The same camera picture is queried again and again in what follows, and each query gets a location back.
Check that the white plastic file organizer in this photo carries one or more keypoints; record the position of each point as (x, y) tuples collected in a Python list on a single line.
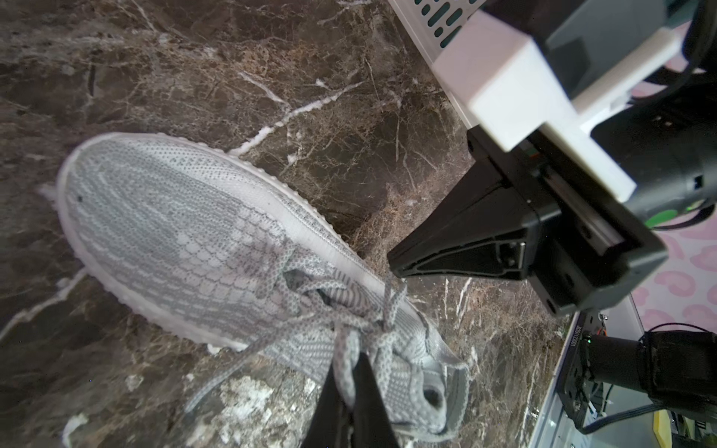
[(432, 24)]

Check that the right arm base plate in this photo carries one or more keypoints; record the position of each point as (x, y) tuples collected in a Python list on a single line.
[(581, 378)]

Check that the grey knit sneaker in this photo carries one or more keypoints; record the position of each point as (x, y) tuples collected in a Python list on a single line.
[(216, 251)]

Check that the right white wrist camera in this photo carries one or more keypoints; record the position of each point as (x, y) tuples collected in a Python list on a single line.
[(501, 78)]

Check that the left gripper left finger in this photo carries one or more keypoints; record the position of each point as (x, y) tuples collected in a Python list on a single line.
[(331, 421)]

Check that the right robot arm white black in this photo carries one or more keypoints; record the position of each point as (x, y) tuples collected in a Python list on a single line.
[(664, 135)]

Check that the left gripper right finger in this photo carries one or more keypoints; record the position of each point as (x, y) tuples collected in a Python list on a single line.
[(371, 427)]

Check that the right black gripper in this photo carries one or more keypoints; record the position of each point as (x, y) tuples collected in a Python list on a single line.
[(533, 213)]

